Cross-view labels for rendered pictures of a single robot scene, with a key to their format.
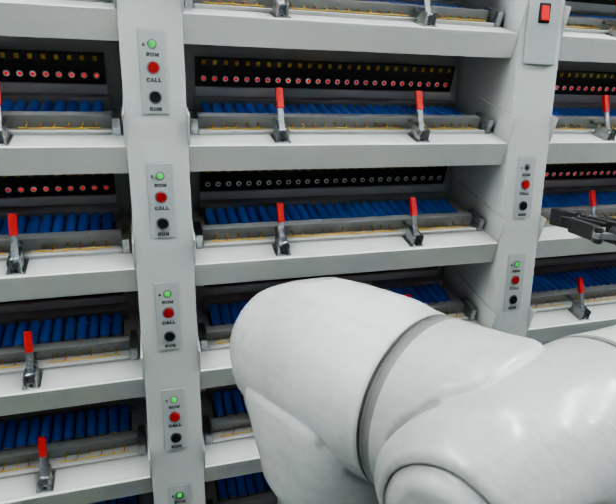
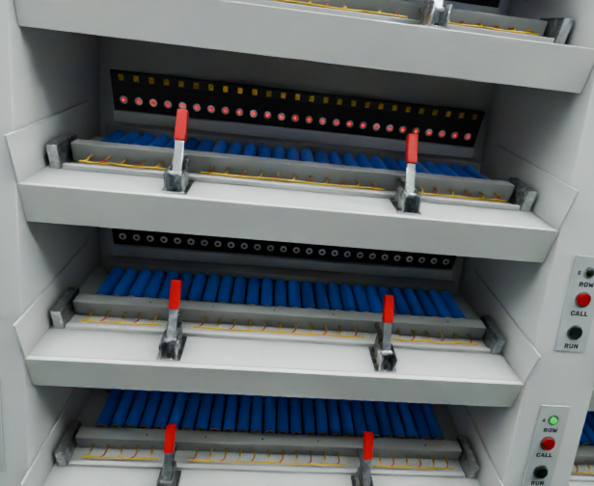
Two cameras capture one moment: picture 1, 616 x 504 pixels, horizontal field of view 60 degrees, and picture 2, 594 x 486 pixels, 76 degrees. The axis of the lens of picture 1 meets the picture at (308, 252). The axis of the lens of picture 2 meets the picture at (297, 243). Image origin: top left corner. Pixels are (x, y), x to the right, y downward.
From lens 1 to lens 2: 0.57 m
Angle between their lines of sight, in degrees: 12
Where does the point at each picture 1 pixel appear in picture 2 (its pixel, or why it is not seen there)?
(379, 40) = (345, 43)
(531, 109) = not seen: outside the picture
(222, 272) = (70, 372)
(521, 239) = (565, 383)
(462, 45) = (493, 64)
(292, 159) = (188, 219)
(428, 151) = (417, 229)
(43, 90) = not seen: outside the picture
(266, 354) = not seen: outside the picture
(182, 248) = (5, 333)
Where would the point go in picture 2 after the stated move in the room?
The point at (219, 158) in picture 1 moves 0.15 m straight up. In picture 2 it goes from (69, 206) to (67, 58)
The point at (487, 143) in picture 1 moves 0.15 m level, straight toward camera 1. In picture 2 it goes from (522, 228) to (518, 241)
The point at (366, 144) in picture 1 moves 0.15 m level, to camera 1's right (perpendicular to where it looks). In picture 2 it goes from (310, 208) to (452, 225)
